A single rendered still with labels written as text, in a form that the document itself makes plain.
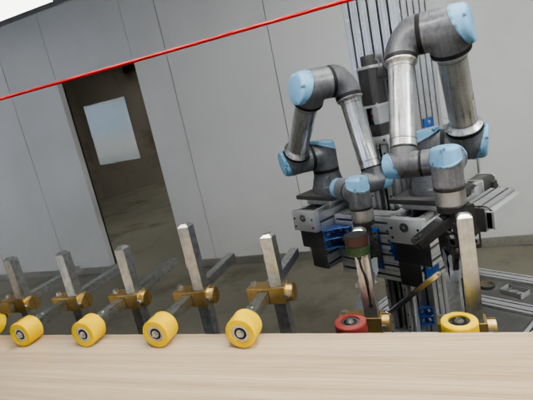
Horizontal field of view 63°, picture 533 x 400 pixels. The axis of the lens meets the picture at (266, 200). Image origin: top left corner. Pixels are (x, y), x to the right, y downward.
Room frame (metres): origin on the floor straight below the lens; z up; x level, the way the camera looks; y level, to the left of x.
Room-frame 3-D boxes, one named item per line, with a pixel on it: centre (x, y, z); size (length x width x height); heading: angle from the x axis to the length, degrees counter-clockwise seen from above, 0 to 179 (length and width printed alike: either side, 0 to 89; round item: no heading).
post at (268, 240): (1.15, 0.02, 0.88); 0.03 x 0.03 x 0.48; 68
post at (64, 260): (1.43, 0.72, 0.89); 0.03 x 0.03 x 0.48; 68
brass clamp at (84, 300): (1.43, 0.74, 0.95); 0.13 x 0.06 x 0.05; 68
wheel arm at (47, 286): (1.65, 0.94, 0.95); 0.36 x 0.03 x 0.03; 158
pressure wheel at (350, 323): (0.98, -0.14, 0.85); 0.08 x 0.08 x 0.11
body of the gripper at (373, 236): (1.40, -0.31, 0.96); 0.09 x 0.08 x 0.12; 159
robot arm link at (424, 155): (1.15, -0.50, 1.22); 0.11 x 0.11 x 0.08; 58
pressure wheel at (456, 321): (0.89, -0.37, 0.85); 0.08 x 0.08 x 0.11
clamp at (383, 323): (1.06, -0.19, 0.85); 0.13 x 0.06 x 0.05; 68
